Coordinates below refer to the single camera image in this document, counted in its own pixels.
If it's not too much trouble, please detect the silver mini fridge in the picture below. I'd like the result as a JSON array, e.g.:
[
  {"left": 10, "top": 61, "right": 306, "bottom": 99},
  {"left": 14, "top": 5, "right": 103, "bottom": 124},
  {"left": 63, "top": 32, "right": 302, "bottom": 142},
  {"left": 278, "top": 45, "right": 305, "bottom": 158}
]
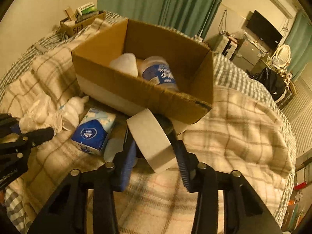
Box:
[{"left": 230, "top": 39, "right": 262, "bottom": 71}]

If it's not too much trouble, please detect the white louvered wardrobe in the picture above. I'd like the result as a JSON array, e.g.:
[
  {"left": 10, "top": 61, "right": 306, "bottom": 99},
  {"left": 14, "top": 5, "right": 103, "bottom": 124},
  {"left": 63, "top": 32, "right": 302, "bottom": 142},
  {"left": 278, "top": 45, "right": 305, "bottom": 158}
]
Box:
[{"left": 282, "top": 76, "right": 312, "bottom": 164}]

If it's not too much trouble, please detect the green white medicine box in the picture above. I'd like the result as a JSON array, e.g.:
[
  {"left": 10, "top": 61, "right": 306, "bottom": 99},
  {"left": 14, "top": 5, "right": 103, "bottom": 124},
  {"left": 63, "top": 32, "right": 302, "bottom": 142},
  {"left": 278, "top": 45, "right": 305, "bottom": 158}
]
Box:
[{"left": 74, "top": 2, "right": 97, "bottom": 17}]

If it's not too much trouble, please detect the green curtain right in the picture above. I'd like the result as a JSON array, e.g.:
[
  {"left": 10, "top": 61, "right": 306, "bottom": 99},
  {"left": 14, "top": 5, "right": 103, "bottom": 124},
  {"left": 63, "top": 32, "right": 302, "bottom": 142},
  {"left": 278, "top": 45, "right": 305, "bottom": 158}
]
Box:
[{"left": 285, "top": 12, "right": 312, "bottom": 81}]

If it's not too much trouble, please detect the small cardboard box SF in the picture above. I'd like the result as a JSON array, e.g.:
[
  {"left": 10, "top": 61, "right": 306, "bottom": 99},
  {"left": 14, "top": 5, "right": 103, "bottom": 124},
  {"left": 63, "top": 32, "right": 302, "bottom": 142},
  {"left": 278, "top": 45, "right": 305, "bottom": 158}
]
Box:
[{"left": 60, "top": 11, "right": 106, "bottom": 37}]

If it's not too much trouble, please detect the clear plastic water bottle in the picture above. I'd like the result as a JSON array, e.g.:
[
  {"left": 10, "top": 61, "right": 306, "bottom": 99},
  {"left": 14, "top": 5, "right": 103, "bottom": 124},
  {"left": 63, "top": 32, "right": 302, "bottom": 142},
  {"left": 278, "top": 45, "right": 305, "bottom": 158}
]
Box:
[{"left": 139, "top": 56, "right": 179, "bottom": 92}]

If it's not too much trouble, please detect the blue tissue pack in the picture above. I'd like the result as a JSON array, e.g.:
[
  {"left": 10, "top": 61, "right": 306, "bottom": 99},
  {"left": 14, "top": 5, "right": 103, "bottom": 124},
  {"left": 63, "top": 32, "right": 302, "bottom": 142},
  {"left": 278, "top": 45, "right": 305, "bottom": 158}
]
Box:
[{"left": 71, "top": 108, "right": 116, "bottom": 156}]

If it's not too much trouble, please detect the black wall television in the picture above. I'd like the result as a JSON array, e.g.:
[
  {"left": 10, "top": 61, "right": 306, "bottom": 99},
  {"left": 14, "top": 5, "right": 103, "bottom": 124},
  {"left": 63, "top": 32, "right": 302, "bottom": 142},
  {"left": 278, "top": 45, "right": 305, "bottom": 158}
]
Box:
[{"left": 246, "top": 10, "right": 282, "bottom": 50}]

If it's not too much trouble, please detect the large open cardboard box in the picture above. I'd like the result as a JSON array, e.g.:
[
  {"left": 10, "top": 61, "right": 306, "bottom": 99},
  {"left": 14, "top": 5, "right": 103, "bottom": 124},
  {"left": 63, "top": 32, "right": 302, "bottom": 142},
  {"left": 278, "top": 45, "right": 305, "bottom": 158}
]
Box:
[{"left": 72, "top": 19, "right": 214, "bottom": 125}]

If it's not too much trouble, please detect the white suitcase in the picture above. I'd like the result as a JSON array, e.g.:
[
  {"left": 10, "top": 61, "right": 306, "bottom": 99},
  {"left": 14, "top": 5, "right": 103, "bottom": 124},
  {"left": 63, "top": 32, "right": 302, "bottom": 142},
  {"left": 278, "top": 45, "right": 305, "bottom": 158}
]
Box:
[{"left": 214, "top": 34, "right": 238, "bottom": 59}]

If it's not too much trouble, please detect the white toy figure bottle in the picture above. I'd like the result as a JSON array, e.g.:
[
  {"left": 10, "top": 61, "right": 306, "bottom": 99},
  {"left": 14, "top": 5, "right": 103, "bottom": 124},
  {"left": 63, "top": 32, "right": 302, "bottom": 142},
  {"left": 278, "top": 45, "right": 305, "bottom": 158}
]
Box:
[{"left": 59, "top": 96, "right": 89, "bottom": 132}]

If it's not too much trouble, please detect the white cloth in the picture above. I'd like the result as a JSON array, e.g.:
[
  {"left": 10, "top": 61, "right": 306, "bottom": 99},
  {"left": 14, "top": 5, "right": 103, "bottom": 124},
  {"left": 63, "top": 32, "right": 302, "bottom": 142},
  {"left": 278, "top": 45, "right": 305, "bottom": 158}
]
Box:
[{"left": 19, "top": 93, "right": 63, "bottom": 134}]

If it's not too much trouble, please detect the green curtain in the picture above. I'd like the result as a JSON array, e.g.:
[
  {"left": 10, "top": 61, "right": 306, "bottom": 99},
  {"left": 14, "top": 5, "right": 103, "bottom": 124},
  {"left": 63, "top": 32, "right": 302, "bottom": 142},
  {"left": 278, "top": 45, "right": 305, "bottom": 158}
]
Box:
[
  {"left": 285, "top": 12, "right": 312, "bottom": 81},
  {"left": 97, "top": 0, "right": 222, "bottom": 38}
]

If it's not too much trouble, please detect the dark translucent cup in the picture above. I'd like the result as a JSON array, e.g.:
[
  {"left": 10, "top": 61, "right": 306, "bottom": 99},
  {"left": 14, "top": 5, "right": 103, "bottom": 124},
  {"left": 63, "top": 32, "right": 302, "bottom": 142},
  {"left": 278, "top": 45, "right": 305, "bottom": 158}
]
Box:
[{"left": 153, "top": 113, "right": 176, "bottom": 142}]

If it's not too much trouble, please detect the white sock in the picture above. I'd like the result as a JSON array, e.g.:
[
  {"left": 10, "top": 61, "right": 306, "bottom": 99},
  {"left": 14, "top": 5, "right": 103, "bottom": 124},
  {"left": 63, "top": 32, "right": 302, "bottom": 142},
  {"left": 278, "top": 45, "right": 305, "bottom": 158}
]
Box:
[{"left": 109, "top": 53, "right": 139, "bottom": 77}]

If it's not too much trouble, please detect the green curtain left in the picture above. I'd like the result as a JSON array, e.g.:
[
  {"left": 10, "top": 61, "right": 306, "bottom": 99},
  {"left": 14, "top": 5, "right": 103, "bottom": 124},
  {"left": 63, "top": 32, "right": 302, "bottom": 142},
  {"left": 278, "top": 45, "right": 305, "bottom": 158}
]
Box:
[{"left": 97, "top": 0, "right": 222, "bottom": 38}]

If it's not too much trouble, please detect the beige plaid blanket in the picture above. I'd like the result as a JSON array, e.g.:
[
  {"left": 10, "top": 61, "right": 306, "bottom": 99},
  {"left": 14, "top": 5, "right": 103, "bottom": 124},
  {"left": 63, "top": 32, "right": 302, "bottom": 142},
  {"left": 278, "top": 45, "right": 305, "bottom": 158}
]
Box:
[{"left": 0, "top": 18, "right": 293, "bottom": 234}]

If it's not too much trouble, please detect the white oval mirror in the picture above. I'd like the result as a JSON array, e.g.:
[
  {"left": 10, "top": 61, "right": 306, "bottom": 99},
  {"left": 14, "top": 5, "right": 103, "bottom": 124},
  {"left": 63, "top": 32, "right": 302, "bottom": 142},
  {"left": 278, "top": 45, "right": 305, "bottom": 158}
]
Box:
[{"left": 271, "top": 44, "right": 291, "bottom": 68}]

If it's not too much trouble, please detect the white tape roll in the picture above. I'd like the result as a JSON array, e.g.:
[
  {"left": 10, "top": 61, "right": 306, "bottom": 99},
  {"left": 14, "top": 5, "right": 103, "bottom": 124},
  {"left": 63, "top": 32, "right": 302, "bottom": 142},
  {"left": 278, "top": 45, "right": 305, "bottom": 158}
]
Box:
[{"left": 126, "top": 109, "right": 177, "bottom": 173}]

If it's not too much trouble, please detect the black jacket on chair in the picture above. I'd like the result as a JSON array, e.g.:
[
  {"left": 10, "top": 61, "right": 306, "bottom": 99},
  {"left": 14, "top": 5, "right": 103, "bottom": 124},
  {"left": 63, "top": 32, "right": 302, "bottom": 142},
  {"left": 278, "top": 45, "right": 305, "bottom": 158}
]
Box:
[{"left": 251, "top": 67, "right": 286, "bottom": 101}]

